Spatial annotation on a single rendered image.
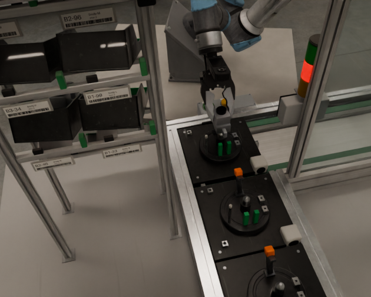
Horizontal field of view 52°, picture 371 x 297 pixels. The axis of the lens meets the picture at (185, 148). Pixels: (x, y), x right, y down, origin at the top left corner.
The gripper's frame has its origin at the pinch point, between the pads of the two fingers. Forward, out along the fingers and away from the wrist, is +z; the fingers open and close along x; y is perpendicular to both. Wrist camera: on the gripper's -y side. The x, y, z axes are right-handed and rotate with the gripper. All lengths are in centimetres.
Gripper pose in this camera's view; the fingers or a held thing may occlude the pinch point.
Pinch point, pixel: (221, 115)
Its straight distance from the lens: 114.3
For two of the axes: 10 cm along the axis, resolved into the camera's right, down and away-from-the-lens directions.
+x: -9.8, 1.8, -1.1
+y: -1.4, -1.2, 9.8
